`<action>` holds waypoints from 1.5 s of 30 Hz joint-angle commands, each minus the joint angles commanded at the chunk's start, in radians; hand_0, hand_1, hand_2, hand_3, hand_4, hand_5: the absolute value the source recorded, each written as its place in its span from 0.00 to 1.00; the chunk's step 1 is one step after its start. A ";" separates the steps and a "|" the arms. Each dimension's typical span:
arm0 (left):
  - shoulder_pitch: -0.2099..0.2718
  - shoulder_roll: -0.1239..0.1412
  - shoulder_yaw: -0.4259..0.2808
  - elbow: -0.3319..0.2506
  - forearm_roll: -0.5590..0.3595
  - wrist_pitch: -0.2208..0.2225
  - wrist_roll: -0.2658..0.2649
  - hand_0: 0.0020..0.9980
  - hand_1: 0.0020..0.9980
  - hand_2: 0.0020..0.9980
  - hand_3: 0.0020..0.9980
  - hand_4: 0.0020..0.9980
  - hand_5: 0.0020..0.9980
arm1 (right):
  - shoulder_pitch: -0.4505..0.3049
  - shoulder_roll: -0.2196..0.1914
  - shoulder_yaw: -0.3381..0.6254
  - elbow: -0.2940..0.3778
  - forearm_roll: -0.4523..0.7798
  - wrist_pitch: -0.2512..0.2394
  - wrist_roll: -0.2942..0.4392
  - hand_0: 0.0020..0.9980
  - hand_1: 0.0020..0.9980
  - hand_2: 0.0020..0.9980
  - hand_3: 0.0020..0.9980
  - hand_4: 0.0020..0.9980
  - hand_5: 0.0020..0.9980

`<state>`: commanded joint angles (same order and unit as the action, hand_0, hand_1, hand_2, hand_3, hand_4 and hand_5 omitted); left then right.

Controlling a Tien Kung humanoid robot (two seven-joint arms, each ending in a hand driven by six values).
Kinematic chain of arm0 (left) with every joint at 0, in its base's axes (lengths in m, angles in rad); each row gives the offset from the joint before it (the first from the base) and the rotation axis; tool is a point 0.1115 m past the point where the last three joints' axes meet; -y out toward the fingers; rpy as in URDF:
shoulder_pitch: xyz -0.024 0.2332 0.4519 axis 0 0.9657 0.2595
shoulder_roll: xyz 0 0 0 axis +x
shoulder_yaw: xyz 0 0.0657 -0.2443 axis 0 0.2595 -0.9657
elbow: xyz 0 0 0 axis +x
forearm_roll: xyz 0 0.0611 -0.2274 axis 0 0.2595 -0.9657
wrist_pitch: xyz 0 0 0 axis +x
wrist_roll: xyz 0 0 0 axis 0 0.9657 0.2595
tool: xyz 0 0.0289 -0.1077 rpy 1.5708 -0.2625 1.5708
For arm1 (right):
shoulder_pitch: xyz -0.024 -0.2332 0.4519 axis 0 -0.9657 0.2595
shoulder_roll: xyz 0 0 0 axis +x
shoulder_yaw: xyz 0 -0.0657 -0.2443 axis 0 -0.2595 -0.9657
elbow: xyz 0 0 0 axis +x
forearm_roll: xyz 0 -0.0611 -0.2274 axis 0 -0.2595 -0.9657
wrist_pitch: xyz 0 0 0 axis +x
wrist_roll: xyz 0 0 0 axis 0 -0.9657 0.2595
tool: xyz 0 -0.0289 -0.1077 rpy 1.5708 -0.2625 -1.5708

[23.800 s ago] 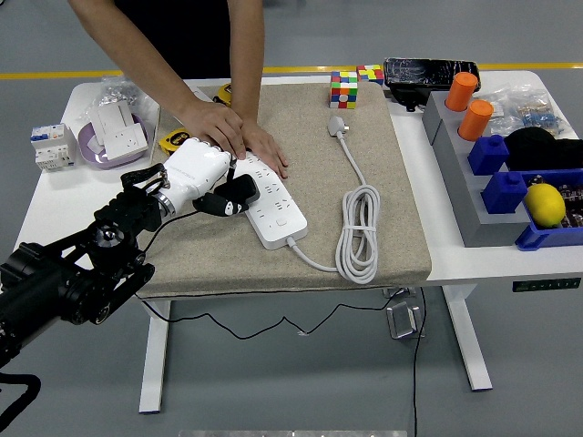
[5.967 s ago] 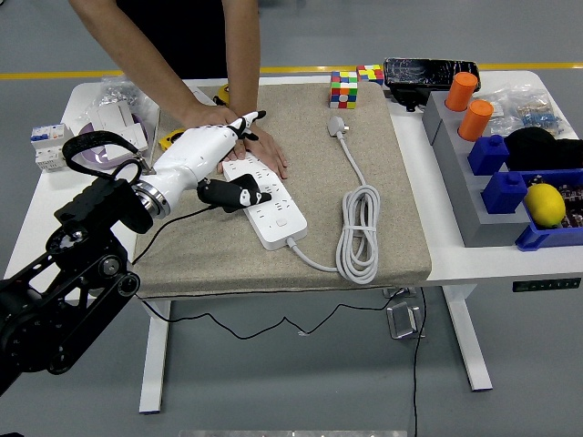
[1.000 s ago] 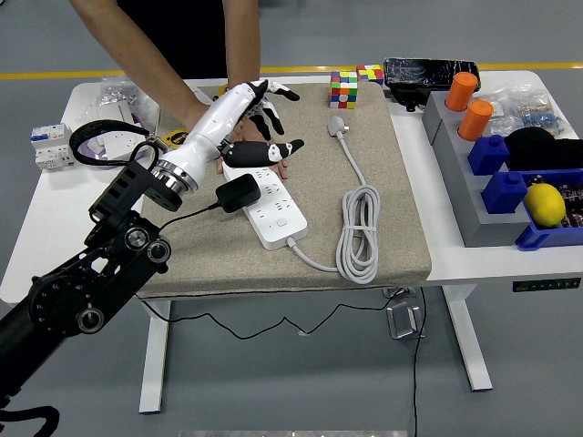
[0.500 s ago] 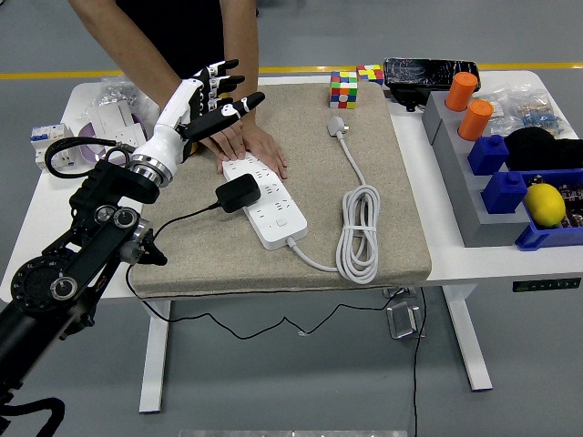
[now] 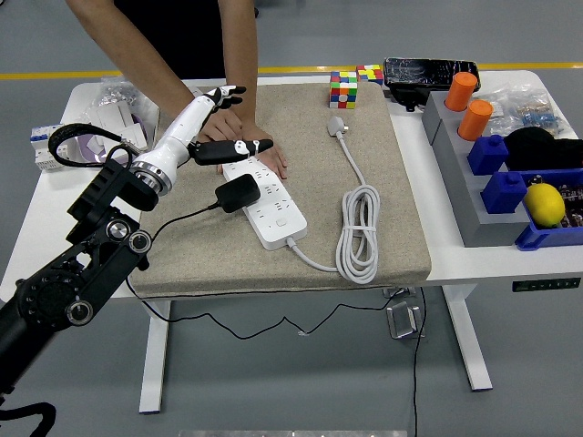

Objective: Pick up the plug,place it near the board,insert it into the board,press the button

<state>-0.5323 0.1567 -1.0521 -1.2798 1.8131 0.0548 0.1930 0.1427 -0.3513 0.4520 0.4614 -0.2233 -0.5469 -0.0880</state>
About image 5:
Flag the large colourful puzzle cube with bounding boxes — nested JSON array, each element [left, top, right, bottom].
[[329, 70, 360, 110]]

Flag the person's torso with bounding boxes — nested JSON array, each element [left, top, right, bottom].
[[113, 0, 227, 79]]

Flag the white power strip cord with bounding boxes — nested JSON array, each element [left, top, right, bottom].
[[285, 115, 382, 286]]

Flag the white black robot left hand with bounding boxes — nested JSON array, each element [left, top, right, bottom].
[[135, 85, 275, 183]]

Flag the clear bags of components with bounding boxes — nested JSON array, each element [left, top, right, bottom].
[[477, 86, 568, 137]]

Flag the clear bag of screws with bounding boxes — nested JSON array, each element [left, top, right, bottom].
[[98, 74, 160, 119]]

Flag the blue plastic bin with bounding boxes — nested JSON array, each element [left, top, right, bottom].
[[514, 168, 583, 252]]

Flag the person's left hand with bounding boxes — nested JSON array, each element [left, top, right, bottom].
[[216, 122, 290, 179]]

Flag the black plug adapter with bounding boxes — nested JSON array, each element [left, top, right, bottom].
[[213, 173, 261, 214]]

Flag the black plastic-wrapped device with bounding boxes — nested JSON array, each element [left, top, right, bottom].
[[383, 56, 482, 113]]

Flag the large grey block holder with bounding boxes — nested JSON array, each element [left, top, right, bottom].
[[431, 118, 537, 249]]

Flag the dark circuit boards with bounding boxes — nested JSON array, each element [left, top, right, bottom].
[[526, 172, 583, 229]]

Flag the large silver metal bracket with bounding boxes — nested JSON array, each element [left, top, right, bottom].
[[385, 303, 427, 340]]

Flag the purple bowl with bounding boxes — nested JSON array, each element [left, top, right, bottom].
[[75, 113, 150, 164]]

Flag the grey-brown fabric mat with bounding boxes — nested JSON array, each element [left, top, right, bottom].
[[127, 81, 433, 300]]

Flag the yellow lemon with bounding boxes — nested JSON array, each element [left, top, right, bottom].
[[523, 183, 568, 229]]

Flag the white wall switch panel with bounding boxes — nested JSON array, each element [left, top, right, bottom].
[[189, 81, 218, 99]]

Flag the white power strip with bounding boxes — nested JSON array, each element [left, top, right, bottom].
[[221, 157, 309, 250]]

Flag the small colourful puzzle cube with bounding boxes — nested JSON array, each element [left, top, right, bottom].
[[355, 64, 384, 87]]

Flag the black table control panel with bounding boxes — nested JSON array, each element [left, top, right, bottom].
[[512, 277, 583, 293]]

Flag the white circuit breaker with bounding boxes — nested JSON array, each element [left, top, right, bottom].
[[30, 122, 77, 173]]

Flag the person's right hand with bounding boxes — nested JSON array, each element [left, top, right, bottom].
[[195, 107, 248, 145]]

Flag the white table leg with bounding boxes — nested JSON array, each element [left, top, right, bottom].
[[138, 300, 172, 414], [444, 285, 494, 392]]

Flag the orange cylinder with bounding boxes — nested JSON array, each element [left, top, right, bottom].
[[457, 99, 495, 142], [445, 71, 480, 113]]

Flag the white wall socket panel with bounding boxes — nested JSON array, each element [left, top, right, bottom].
[[117, 122, 150, 152]]

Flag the blue block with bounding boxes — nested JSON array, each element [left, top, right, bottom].
[[467, 134, 510, 177], [481, 170, 529, 216]]

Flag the thin black adapter cord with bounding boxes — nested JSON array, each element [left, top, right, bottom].
[[125, 202, 428, 437]]

